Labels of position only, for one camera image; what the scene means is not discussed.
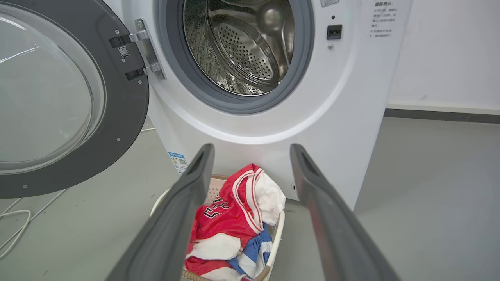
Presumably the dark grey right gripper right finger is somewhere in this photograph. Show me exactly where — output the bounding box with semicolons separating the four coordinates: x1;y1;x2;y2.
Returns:
290;143;401;281

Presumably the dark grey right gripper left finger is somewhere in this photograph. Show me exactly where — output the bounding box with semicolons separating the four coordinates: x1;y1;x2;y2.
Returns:
105;143;216;281

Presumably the black round washer door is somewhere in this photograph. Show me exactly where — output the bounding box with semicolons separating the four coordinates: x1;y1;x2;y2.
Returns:
0;0;150;199

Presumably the white washing machine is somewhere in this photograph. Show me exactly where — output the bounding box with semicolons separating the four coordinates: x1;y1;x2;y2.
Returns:
102;0;413;211

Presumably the metal door hinge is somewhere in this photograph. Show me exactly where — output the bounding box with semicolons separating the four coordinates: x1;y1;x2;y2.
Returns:
109;18;166;81

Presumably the steel washing drum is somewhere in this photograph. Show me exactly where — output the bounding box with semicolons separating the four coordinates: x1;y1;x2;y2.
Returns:
183;0;295;96

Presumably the beige plastic laundry basket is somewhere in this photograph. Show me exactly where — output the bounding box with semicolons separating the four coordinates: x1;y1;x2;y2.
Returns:
150;174;286;281

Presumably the red basketball jersey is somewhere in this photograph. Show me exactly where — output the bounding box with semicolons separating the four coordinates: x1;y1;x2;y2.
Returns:
184;163;266;276

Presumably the blue energy label sticker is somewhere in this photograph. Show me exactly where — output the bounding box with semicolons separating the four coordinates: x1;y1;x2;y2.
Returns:
169;151;189;174

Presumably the blue and white garment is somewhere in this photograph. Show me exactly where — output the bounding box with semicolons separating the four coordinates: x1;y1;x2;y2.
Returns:
229;224;274;278

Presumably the dark grey baseboard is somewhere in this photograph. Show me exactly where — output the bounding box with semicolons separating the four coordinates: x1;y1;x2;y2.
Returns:
384;108;500;124

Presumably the printed warning text label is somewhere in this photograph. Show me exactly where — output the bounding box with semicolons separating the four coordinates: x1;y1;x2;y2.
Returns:
368;0;399;39

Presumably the white floor cable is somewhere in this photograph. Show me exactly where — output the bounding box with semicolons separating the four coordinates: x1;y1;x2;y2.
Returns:
0;189;69;260

